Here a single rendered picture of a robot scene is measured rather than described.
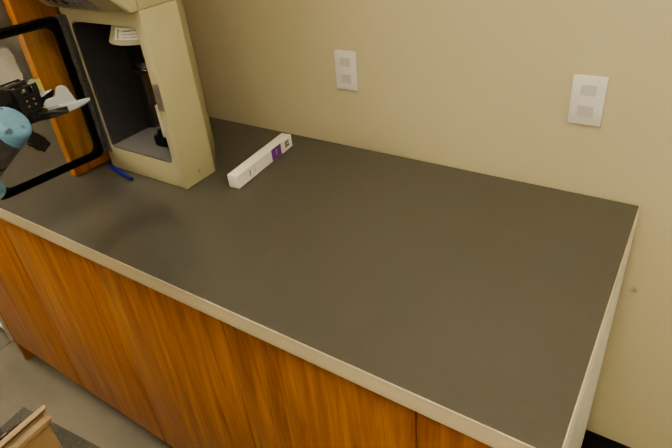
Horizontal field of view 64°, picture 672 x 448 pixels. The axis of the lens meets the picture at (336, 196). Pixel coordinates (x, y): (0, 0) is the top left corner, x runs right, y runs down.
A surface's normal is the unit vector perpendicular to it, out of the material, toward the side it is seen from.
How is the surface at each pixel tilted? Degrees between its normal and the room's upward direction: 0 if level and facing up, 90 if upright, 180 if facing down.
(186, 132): 90
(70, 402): 0
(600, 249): 1
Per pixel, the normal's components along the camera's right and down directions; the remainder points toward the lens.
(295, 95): -0.54, 0.48
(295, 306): -0.09, -0.85
